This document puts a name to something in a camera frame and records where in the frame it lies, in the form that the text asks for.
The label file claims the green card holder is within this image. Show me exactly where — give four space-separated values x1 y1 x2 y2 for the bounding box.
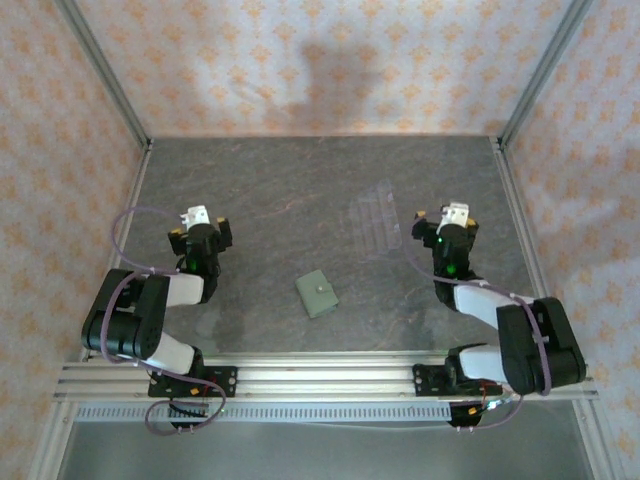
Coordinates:
293 268 342 320

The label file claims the clear acrylic card stand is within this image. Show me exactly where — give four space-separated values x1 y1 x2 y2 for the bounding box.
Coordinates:
346 178 406 260

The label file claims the small controller board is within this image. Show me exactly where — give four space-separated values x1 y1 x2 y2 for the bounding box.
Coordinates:
464 394 515 417

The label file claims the grey metal panel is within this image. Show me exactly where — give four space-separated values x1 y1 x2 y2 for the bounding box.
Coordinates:
59 422 596 480

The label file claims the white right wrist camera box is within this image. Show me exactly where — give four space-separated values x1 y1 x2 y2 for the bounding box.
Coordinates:
438 201 472 227

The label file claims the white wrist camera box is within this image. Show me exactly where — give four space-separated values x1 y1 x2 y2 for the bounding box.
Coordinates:
179 204 212 229
438 201 472 227

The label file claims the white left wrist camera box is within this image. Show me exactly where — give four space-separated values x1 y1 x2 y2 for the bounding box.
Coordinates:
179 204 212 229

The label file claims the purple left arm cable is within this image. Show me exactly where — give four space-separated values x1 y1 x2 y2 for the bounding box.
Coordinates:
99 206 227 437

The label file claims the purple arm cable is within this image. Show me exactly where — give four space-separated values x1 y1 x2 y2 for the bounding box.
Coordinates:
99 206 227 437
403 205 554 435

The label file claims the aluminium table side rail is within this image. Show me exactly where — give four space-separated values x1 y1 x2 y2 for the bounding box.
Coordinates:
82 142 154 361
491 135 569 362

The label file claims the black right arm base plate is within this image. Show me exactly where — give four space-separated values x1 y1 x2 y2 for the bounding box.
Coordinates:
412 364 502 399

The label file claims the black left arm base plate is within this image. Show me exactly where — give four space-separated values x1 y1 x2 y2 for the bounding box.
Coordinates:
147 366 239 399

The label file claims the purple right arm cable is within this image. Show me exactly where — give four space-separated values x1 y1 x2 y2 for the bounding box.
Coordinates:
403 205 554 435

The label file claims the black round mount plate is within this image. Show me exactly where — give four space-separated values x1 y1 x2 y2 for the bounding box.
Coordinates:
446 401 490 432

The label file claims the aluminium frame cross beam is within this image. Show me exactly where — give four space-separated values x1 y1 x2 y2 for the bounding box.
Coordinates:
52 352 600 402

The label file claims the aluminium frame post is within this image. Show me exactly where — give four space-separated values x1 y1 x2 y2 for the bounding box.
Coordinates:
499 0 596 149
53 0 154 151

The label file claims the grey slotted cable duct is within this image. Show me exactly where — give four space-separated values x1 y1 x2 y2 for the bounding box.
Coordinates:
74 402 454 425

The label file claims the aluminium frame leg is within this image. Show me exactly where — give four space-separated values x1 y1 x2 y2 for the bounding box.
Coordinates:
569 399 621 480
27 399 76 480

